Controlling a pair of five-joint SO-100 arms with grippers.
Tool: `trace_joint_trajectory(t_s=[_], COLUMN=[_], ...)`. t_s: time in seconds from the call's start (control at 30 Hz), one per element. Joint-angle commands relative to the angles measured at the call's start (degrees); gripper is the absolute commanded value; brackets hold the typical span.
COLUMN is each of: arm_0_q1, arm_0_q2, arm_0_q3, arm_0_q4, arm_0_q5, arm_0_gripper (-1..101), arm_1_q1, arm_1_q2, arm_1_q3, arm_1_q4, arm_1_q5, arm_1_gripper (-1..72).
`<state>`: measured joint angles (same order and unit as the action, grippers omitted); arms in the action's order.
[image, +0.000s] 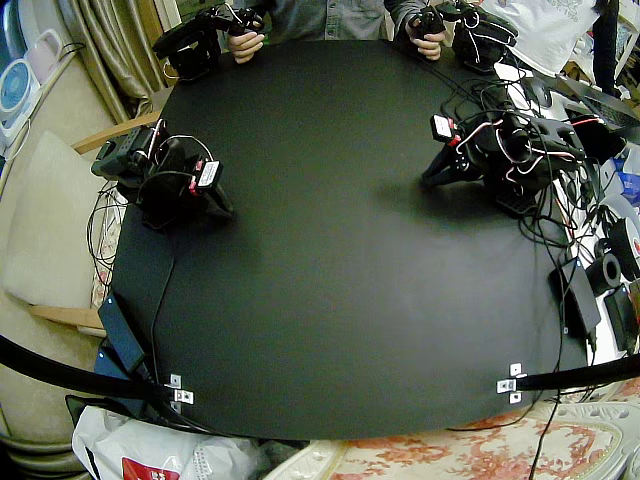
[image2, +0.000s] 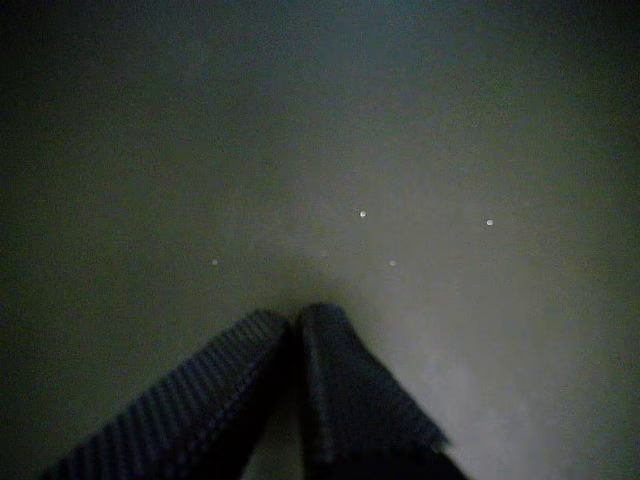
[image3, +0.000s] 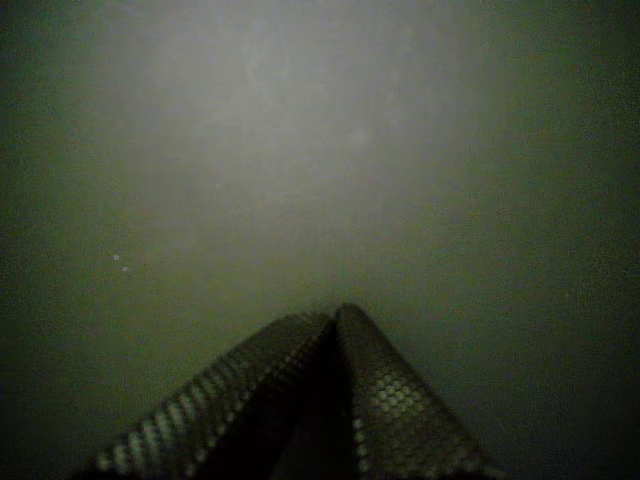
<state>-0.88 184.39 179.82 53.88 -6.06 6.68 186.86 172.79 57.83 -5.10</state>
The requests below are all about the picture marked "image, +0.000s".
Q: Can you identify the white round disc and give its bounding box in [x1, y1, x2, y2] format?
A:
[597, 192, 640, 236]

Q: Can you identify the pale pink jug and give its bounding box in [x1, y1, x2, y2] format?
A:
[26, 28, 65, 82]

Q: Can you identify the operator left hand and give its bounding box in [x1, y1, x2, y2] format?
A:
[407, 29, 444, 61]

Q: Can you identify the black filament spool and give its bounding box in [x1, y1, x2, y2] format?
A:
[599, 217, 640, 281]

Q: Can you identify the pink floral cloth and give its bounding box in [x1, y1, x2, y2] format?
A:
[91, 192, 126, 307]

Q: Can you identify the black looped table cable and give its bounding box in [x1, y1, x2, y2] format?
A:
[424, 54, 509, 146]

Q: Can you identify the black power cable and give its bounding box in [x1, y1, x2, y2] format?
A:
[148, 227, 177, 387]

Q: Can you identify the black tape roll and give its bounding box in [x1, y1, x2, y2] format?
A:
[585, 252, 624, 295]

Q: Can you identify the dark grey laptop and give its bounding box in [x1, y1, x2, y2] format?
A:
[549, 74, 640, 139]

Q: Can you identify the grey curved stool rim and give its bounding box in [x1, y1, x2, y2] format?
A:
[0, 429, 87, 480]

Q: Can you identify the black power adapter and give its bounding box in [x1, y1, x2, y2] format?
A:
[548, 257, 603, 346]

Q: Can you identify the cream seat cushion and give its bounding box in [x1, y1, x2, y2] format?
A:
[3, 130, 127, 310]

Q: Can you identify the black computer mouse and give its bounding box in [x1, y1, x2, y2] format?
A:
[524, 78, 554, 109]

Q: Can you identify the operator grey denim torso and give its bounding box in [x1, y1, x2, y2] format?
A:
[264, 0, 389, 43]

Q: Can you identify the pink floral upholstery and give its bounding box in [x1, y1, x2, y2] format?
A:
[329, 414, 632, 480]

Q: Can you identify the long thin black cable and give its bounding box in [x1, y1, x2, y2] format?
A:
[528, 249, 576, 480]

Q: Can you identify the white rounded appliance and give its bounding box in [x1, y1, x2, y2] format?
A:
[12, 0, 57, 49]

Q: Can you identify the dark blue power box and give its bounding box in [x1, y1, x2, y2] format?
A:
[96, 292, 147, 373]
[93, 339, 135, 385]

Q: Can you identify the black table mat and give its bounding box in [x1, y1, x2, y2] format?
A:
[106, 39, 590, 442]

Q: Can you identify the thin black looped cable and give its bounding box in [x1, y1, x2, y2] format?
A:
[86, 177, 129, 289]

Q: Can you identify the wooden chair frame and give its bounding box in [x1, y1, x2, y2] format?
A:
[27, 112, 164, 332]

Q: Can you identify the white plastic bag red print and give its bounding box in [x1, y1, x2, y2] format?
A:
[71, 404, 264, 480]

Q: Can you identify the onlooker in white shirt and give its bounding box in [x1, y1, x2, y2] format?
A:
[482, 0, 624, 94]

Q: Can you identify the beige curtain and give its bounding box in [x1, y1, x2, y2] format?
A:
[67, 0, 174, 126]

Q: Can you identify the operator right hand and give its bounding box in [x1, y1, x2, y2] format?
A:
[227, 32, 266, 65]

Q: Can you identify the blue white package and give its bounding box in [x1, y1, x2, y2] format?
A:
[610, 149, 640, 197]

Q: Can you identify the white storage shelf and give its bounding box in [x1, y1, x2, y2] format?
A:
[617, 0, 640, 96]

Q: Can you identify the white blue desk fan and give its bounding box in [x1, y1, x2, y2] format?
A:
[0, 57, 42, 146]

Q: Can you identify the black camera stand bar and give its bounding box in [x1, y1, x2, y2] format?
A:
[514, 353, 640, 392]
[0, 333, 174, 402]

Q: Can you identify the black rectangular charger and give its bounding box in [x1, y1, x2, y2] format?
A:
[602, 287, 640, 352]

